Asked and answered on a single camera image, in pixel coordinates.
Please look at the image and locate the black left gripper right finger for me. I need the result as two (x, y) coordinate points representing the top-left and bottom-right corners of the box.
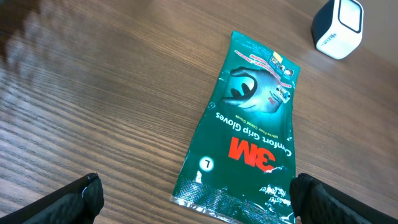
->
(289, 173), (397, 224)

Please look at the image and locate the green 3M gloves packet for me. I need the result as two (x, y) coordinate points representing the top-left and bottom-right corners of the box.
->
(170, 31), (300, 223)

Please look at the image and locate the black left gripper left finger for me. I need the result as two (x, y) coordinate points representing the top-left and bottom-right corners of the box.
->
(1, 173), (104, 224)

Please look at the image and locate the white barcode scanner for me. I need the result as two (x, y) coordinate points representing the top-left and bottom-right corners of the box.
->
(311, 0), (364, 60)

